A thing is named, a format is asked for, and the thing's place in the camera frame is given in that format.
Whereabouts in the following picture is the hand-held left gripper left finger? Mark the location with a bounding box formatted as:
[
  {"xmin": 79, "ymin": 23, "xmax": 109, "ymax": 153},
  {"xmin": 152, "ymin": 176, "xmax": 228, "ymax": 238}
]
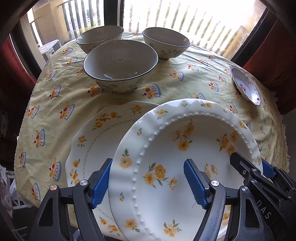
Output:
[{"xmin": 30, "ymin": 158, "xmax": 114, "ymax": 241}]

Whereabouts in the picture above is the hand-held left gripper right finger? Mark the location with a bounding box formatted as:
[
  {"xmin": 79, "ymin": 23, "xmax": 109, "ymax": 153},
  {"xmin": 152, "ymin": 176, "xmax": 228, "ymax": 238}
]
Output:
[{"xmin": 183, "ymin": 159, "xmax": 271, "ymax": 241}]

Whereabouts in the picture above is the beaded yellow flower plate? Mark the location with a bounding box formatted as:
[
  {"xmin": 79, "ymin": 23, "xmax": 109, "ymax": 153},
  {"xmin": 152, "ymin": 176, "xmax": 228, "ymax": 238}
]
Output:
[{"xmin": 108, "ymin": 98, "xmax": 264, "ymax": 241}]

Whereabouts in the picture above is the red curtain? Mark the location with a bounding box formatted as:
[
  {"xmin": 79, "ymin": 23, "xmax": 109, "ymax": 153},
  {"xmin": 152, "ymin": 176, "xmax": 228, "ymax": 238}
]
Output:
[
  {"xmin": 0, "ymin": 37, "xmax": 35, "ymax": 93},
  {"xmin": 243, "ymin": 21, "xmax": 296, "ymax": 88}
]

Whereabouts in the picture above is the small red patterned dish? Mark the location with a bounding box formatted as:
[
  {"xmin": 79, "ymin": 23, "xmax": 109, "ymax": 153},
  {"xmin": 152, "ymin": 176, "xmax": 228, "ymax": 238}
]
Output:
[{"xmin": 230, "ymin": 66, "xmax": 261, "ymax": 107}]

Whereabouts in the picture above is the white plastic rack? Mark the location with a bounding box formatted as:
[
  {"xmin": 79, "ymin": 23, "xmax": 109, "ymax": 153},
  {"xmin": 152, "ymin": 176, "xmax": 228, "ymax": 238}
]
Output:
[{"xmin": 0, "ymin": 164, "xmax": 40, "ymax": 241}]

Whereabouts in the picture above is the flat yellow flower plate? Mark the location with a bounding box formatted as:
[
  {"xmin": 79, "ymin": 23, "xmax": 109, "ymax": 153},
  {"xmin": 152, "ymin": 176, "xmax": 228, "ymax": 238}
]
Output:
[{"xmin": 65, "ymin": 100, "xmax": 160, "ymax": 237}]

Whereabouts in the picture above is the white air conditioner unit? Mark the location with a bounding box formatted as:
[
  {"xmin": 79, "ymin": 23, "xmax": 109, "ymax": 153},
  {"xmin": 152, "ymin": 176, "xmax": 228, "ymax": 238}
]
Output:
[{"xmin": 38, "ymin": 39, "xmax": 62, "ymax": 61}]

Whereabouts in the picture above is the yellow printed tablecloth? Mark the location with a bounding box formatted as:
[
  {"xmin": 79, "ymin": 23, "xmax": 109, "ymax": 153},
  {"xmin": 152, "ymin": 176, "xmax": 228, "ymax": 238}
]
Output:
[{"xmin": 14, "ymin": 31, "xmax": 290, "ymax": 234}]

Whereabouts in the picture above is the balcony railing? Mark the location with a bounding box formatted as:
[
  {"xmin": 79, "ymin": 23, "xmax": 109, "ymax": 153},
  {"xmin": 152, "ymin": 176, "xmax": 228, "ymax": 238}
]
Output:
[{"xmin": 28, "ymin": 0, "xmax": 255, "ymax": 51}]

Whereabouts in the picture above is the white bowl with dark rim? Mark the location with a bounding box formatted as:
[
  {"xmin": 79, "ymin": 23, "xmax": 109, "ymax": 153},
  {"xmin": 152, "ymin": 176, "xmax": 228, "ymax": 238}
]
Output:
[
  {"xmin": 76, "ymin": 25, "xmax": 125, "ymax": 54},
  {"xmin": 142, "ymin": 27, "xmax": 191, "ymax": 59},
  {"xmin": 83, "ymin": 40, "xmax": 159, "ymax": 93}
]

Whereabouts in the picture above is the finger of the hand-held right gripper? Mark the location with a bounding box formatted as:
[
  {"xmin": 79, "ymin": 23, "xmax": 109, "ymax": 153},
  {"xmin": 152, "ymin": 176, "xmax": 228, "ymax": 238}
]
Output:
[
  {"xmin": 229, "ymin": 152, "xmax": 293, "ymax": 202},
  {"xmin": 262, "ymin": 161, "xmax": 296, "ymax": 193}
]

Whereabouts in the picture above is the dark window frame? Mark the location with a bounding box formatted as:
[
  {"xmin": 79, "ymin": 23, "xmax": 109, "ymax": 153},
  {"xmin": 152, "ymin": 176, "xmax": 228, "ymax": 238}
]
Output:
[{"xmin": 9, "ymin": 0, "xmax": 280, "ymax": 77}]

